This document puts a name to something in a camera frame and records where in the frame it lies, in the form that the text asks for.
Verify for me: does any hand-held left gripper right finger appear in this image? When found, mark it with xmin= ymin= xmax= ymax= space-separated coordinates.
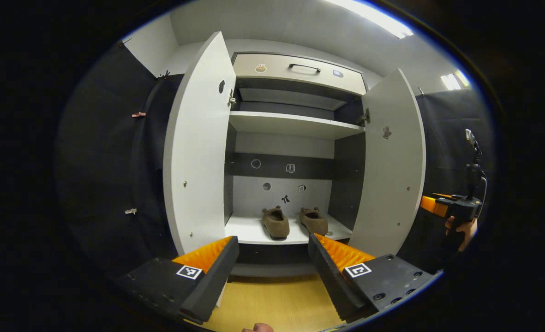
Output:
xmin=308 ymin=233 xmax=434 ymax=323

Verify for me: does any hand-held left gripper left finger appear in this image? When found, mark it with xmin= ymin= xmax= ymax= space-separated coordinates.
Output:
xmin=115 ymin=235 xmax=240 ymax=324

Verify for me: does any white cabinet door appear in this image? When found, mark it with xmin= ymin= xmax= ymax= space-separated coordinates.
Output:
xmin=348 ymin=68 xmax=426 ymax=258
xmin=163 ymin=31 xmax=237 ymax=255

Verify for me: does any brown fuzzy shoe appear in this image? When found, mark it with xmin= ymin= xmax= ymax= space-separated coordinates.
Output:
xmin=299 ymin=207 xmax=329 ymax=237
xmin=261 ymin=206 xmax=290 ymax=240

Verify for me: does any white shoe cabinet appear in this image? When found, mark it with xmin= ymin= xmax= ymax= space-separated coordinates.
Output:
xmin=163 ymin=31 xmax=426 ymax=277

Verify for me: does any white cabinet shelf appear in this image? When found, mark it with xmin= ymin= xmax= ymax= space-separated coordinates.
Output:
xmin=225 ymin=212 xmax=353 ymax=245
xmin=228 ymin=111 xmax=365 ymax=140

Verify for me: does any black backdrop cloth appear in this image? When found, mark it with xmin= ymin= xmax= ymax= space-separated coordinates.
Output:
xmin=132 ymin=73 xmax=185 ymax=259
xmin=55 ymin=41 xmax=162 ymax=277
xmin=399 ymin=89 xmax=497 ymax=273

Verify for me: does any small ceiling light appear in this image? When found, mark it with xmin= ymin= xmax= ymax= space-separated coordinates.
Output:
xmin=440 ymin=70 xmax=470 ymax=91

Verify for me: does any long ceiling light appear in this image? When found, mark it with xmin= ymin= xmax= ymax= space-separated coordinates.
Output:
xmin=323 ymin=0 xmax=414 ymax=39

